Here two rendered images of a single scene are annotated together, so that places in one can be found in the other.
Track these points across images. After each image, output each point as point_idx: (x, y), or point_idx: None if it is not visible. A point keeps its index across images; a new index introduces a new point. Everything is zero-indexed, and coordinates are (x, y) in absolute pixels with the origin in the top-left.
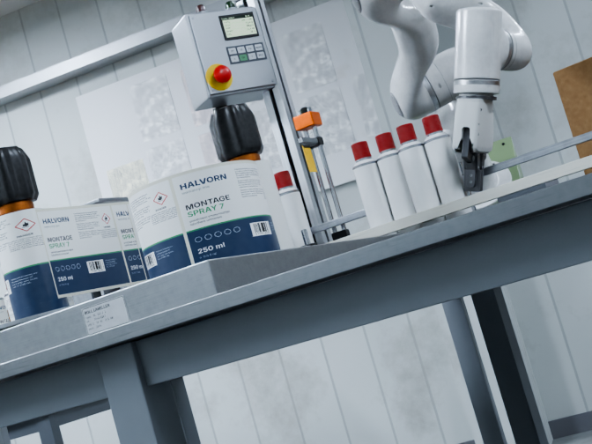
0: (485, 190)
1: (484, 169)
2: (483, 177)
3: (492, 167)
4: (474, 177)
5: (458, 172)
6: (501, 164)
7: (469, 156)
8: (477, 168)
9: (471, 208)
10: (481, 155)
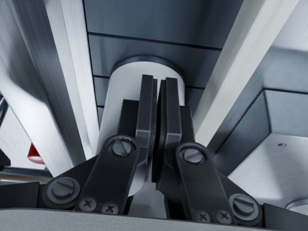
0: (273, 40)
1: (67, 134)
2: (139, 105)
3: (61, 110)
4: (192, 129)
5: (151, 197)
6: (46, 68)
7: (286, 226)
8: (206, 147)
9: (143, 73)
10: (123, 209)
